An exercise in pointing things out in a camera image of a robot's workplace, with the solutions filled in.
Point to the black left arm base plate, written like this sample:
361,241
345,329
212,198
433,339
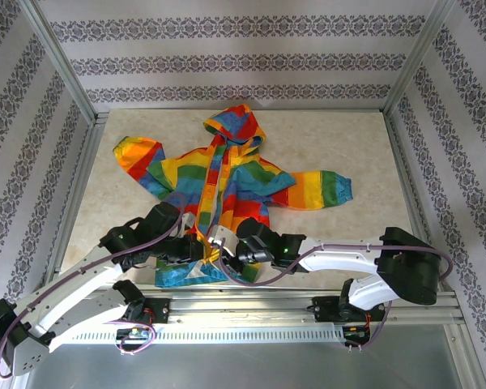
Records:
158,310

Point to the aluminium frame post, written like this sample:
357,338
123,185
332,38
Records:
419,56
58,61

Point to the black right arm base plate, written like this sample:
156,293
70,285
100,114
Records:
328,310

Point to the grey metal panel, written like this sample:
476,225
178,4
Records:
243,366

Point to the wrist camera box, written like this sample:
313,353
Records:
222,236
188,222

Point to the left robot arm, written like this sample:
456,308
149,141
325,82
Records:
65,291

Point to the left connector board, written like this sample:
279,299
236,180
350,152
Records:
134,333

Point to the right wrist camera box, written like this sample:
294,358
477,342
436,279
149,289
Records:
222,236

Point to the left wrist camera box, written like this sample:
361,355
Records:
188,222

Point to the aluminium mounting rail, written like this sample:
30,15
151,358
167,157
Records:
243,304

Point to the rainbow striped hooded jacket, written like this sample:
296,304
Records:
231,186

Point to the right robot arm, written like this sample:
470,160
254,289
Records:
405,263

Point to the connector board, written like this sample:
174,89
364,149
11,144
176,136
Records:
134,333
355,332

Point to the right connector board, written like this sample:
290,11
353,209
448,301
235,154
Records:
355,332

